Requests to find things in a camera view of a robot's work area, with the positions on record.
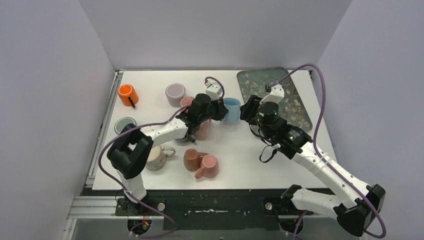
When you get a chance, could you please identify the light blue mug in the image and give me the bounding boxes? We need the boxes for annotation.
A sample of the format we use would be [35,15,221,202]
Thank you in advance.
[223,97,241,123]

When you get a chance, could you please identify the terracotta pink mug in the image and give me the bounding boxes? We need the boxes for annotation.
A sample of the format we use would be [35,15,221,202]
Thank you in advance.
[183,148,208,172]

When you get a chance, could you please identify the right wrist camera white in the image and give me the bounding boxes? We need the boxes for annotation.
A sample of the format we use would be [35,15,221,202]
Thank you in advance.
[261,84,285,104]

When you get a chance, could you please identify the sage green mug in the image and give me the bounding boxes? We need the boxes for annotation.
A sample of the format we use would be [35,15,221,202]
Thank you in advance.
[114,116,137,135]

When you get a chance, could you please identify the orange mug black handle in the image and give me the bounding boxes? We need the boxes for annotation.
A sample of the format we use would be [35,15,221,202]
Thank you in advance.
[118,84,139,109]

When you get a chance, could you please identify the cream speckled mug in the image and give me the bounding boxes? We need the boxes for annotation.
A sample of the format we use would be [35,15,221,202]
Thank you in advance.
[145,145,176,172]

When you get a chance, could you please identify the light pink faceted mug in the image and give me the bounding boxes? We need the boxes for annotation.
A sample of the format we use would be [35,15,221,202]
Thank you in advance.
[194,119,212,141]

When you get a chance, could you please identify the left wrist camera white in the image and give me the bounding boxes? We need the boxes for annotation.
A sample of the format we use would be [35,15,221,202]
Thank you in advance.
[205,83,222,100]

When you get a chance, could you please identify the pink ghost pattern mug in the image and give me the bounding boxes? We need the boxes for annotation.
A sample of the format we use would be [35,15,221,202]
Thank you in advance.
[180,96,195,108]

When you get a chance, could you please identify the salmon pink mug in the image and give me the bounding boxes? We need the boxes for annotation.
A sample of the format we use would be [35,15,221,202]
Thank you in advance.
[194,155,219,179]

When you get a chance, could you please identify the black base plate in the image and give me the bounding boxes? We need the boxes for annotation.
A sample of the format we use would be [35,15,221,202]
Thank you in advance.
[82,188,303,235]

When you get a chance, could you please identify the teal floral tray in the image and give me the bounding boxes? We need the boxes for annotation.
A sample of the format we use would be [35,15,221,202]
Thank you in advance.
[236,67,313,132]

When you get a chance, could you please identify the aluminium rail frame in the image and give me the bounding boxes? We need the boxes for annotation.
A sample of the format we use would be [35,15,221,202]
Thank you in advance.
[61,70,167,240]

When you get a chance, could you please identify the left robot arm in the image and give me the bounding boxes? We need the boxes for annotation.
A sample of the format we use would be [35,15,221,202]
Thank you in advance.
[101,93,229,215]

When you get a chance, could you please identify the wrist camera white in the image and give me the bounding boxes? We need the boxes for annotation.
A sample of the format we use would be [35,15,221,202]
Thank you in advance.
[261,84,285,104]
[205,83,222,100]

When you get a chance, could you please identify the mauve ribbed mug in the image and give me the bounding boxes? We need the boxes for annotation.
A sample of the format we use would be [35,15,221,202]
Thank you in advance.
[165,83,186,108]

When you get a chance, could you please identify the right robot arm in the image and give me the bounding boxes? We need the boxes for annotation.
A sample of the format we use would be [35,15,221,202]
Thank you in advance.
[240,95,386,237]

